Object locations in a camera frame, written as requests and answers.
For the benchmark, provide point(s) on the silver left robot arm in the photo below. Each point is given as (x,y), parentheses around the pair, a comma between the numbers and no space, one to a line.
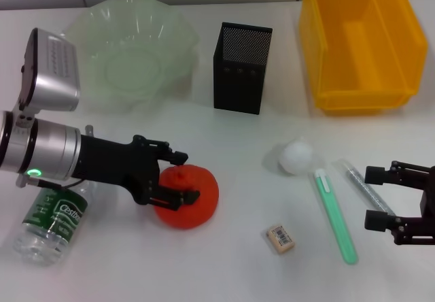
(40,145)

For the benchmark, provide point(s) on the green pen with white cap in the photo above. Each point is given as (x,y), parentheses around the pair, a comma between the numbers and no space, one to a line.
(334,213)

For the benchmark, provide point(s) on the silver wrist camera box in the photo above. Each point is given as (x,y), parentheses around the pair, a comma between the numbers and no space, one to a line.
(51,74)

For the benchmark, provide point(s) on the yellow plastic bin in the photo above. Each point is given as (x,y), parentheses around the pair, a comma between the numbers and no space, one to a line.
(360,77)

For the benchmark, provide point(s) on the clear bottle with green label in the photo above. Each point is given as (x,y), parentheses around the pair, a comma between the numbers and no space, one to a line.
(51,220)

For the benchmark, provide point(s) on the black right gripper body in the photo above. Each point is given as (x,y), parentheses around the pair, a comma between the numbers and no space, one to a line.
(430,193)

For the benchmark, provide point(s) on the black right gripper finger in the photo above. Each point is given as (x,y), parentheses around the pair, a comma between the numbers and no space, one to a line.
(377,220)
(377,174)

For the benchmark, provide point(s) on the red tomato toy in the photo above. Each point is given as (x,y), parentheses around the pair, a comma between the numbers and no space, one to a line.
(204,186)

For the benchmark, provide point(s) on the clear glass fruit plate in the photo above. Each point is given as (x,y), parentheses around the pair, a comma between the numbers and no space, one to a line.
(136,60)

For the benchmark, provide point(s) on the beige eraser with barcode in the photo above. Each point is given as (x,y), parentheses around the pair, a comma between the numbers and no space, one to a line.
(280,239)

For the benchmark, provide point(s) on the white paper ball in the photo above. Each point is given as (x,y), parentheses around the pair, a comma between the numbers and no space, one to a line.
(295,157)

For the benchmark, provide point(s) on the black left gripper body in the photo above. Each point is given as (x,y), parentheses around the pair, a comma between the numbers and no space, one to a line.
(112,162)

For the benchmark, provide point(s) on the grey pen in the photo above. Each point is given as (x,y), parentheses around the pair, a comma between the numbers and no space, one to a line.
(358,181)

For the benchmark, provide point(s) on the black mesh pen holder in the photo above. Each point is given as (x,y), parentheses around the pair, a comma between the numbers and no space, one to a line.
(238,87)

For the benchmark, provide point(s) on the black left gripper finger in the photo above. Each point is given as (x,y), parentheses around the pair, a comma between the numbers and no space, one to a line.
(166,150)
(170,198)

